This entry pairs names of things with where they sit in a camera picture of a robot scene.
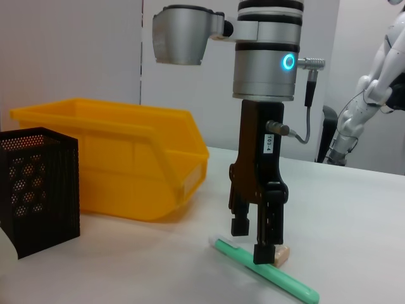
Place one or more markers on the yellow plastic bin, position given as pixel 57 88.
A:
pixel 126 164

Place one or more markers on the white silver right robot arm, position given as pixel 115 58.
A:
pixel 265 73

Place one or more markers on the white humanoid robot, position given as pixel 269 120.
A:
pixel 379 63

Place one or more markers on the beige eraser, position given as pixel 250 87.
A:
pixel 282 255

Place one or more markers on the black chair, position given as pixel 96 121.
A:
pixel 329 133

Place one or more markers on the black mesh pen holder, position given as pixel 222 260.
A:
pixel 41 196

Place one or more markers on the mint green pen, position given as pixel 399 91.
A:
pixel 284 280

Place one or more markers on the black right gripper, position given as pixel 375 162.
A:
pixel 253 152

